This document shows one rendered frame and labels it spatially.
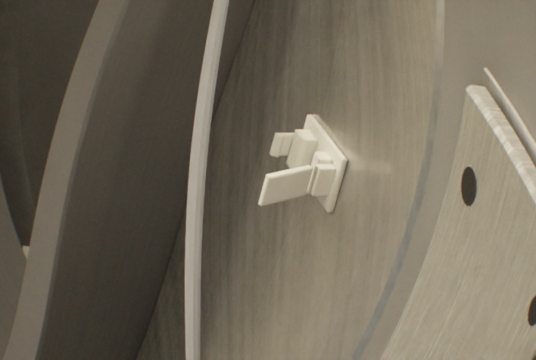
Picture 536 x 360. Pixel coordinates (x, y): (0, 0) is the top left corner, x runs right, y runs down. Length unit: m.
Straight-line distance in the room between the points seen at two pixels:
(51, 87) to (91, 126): 0.86
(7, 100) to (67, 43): 0.14
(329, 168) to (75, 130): 0.09
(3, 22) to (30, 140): 0.12
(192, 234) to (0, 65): 0.81
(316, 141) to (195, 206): 0.03
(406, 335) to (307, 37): 0.11
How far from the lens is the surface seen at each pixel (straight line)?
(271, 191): 0.93
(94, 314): 1.04
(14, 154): 1.71
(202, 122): 0.94
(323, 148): 0.94
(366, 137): 0.92
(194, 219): 0.94
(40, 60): 1.85
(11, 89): 1.74
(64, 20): 1.86
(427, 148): 0.89
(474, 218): 0.85
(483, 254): 0.84
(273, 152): 0.95
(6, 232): 1.60
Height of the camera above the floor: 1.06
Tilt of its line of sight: 7 degrees down
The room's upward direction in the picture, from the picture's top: 3 degrees clockwise
